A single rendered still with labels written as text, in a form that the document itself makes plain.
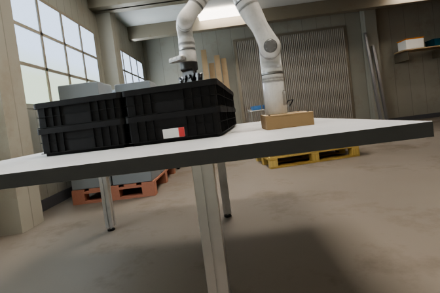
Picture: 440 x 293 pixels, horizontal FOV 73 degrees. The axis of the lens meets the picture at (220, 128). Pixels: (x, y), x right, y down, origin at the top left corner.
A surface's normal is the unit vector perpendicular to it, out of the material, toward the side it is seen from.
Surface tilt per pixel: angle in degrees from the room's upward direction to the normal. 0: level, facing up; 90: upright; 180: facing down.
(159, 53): 90
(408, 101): 90
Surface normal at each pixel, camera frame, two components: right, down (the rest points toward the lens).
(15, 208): -0.02, 0.04
